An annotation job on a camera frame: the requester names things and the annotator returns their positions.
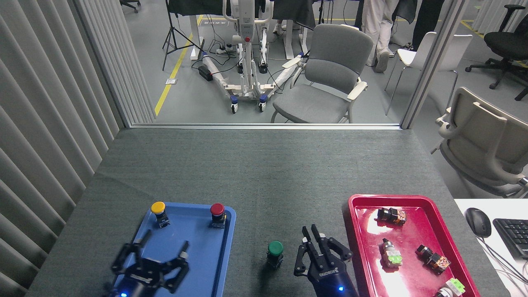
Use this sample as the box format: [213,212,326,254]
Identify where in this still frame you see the beige office chair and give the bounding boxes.
[431,87,528,199]

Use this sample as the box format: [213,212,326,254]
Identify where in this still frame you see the yellow push button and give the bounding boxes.
[150,201,171,229]

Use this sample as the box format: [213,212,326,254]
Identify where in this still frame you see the white desk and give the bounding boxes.
[454,199,528,297]

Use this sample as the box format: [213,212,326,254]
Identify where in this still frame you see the black keyboard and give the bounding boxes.
[493,218,528,260]

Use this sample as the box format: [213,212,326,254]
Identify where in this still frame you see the grey ribbed partition panel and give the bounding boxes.
[0,0,157,297]

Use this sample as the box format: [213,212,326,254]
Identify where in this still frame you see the green push button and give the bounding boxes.
[266,241,285,270]

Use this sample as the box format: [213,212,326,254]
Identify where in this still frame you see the white plastic chair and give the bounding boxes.
[384,31,474,116]

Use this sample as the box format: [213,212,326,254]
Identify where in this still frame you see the person in black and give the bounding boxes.
[401,0,446,52]

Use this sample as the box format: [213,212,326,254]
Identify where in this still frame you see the black office chair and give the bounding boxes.
[465,4,528,101]

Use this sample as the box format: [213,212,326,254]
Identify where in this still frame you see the red push button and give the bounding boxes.
[210,203,227,229]

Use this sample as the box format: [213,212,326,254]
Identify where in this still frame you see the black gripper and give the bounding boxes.
[293,224,360,297]
[108,229,191,297]

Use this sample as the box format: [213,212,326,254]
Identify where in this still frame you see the black switch with copper block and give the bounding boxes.
[415,244,452,276]

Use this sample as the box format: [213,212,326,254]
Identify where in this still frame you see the black tripod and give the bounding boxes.
[162,0,205,71]

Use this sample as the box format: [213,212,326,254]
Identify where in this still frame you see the silver table edge rail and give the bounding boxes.
[130,123,403,131]

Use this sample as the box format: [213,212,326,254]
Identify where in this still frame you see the silver post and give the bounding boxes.
[400,0,469,130]

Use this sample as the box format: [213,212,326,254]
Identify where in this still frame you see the white switch with green block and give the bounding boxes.
[434,278,467,297]

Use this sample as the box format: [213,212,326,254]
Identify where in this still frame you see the mouse cable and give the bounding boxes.
[478,236,528,289]

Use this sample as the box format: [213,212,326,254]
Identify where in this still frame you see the grey upholstered chair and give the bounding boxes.
[270,24,374,124]

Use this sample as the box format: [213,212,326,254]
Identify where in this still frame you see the white stand on wheels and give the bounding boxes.
[201,0,311,114]

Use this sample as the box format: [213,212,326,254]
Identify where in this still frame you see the red plastic tray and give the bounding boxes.
[342,194,481,297]

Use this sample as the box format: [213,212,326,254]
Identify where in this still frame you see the blue plastic tray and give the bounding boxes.
[111,202,237,297]

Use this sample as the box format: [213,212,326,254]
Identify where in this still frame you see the person in white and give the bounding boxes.
[361,0,401,74]

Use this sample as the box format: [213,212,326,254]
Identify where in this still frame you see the silver switch with green block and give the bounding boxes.
[379,238,403,268]

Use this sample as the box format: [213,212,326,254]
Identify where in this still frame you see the black computer mouse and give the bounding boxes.
[464,207,492,238]

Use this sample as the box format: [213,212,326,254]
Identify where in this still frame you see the black switch with orange block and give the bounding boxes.
[377,207,407,226]

